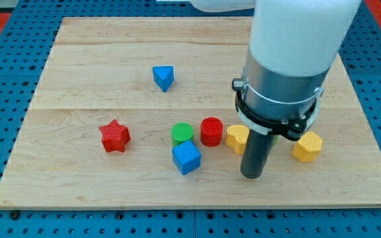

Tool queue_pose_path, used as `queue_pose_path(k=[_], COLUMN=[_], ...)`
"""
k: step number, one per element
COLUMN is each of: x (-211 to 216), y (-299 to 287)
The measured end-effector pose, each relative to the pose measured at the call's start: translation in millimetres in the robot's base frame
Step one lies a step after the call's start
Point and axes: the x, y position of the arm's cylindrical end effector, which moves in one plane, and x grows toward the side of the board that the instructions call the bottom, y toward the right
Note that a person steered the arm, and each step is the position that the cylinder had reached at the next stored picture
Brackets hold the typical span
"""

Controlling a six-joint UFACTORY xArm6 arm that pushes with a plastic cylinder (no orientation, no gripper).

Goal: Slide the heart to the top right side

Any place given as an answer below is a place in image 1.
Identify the yellow heart block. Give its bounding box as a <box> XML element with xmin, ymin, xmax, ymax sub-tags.
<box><xmin>225</xmin><ymin>125</ymin><xmax>249</xmax><ymax>155</ymax></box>

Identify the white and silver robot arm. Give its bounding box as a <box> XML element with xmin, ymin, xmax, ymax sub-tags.
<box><xmin>190</xmin><ymin>0</ymin><xmax>360</xmax><ymax>141</ymax></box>

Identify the green cylinder block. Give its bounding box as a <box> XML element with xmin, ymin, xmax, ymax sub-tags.
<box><xmin>171</xmin><ymin>122</ymin><xmax>194</xmax><ymax>147</ymax></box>

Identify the red cylinder block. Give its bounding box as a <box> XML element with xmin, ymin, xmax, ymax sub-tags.
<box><xmin>200</xmin><ymin>117</ymin><xmax>224</xmax><ymax>147</ymax></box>

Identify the blue cube block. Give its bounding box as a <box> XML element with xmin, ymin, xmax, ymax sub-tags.
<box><xmin>172</xmin><ymin>140</ymin><xmax>201</xmax><ymax>175</ymax></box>

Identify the blue triangle block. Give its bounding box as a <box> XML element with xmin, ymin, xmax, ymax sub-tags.
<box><xmin>152</xmin><ymin>65</ymin><xmax>175</xmax><ymax>92</ymax></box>

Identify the wooden board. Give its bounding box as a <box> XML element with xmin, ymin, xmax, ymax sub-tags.
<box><xmin>0</xmin><ymin>17</ymin><xmax>381</xmax><ymax>210</ymax></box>

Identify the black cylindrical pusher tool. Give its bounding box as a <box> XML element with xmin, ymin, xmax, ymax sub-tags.
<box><xmin>240</xmin><ymin>130</ymin><xmax>276</xmax><ymax>179</ymax></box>

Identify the red star block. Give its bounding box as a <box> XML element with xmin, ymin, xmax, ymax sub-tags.
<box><xmin>99</xmin><ymin>119</ymin><xmax>131</xmax><ymax>153</ymax></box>

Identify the yellow hexagon block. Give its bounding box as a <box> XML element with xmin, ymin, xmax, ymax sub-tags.
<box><xmin>292</xmin><ymin>132</ymin><xmax>323</xmax><ymax>163</ymax></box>

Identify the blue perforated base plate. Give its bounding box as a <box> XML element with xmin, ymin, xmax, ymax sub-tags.
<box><xmin>0</xmin><ymin>0</ymin><xmax>381</xmax><ymax>237</ymax></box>

